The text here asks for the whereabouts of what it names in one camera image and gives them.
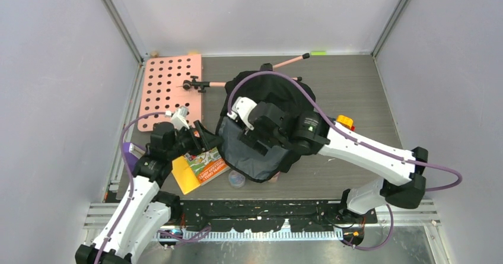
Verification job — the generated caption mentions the orange 78-Storey Treehouse book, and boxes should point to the orange 78-Storey Treehouse book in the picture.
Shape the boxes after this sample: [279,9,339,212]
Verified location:
[185,148,230,186]

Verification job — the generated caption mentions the pink lid jar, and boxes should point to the pink lid jar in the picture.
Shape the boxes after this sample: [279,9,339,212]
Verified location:
[268,174,279,183]

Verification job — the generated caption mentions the colourful toy block car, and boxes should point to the colourful toy block car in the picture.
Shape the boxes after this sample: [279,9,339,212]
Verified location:
[336,115,355,131]

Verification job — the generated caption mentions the aluminium frame rail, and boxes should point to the aluminium frame rail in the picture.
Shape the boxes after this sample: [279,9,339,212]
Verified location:
[82,201,443,243]

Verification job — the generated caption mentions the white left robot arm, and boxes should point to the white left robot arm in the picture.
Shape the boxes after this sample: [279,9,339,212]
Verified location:
[75,121,223,263]

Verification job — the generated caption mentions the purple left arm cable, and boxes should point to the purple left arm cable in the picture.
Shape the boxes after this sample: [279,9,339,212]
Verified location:
[92,110,213,264]

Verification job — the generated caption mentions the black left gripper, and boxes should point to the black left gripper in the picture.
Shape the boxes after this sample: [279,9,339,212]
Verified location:
[167,120,223,160]

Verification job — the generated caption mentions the black backpack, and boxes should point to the black backpack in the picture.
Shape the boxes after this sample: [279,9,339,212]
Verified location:
[215,70,316,183]

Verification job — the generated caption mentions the pink stand with black feet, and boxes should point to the pink stand with black feet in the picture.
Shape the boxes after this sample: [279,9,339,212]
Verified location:
[182,53,311,93]

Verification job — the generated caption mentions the pink perforated board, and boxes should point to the pink perforated board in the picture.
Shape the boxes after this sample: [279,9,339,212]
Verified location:
[137,54,203,132]

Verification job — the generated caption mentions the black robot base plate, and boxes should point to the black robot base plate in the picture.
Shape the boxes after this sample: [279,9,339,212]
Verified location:
[166,199,377,233]

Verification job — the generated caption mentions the yellow illustrated book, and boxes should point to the yellow illustrated book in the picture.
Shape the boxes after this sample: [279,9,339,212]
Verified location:
[172,157,201,195]

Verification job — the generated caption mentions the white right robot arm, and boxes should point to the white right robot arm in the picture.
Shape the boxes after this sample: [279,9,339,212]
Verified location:
[227,97,426,223]

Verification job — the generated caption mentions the clear jar of beads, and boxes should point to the clear jar of beads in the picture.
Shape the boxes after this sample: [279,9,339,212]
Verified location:
[228,170,246,189]

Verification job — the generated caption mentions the purple card holder box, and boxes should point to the purple card holder box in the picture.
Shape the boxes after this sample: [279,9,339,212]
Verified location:
[122,142,145,171]

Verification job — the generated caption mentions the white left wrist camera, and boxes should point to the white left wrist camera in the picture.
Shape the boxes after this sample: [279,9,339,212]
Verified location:
[164,106,190,131]

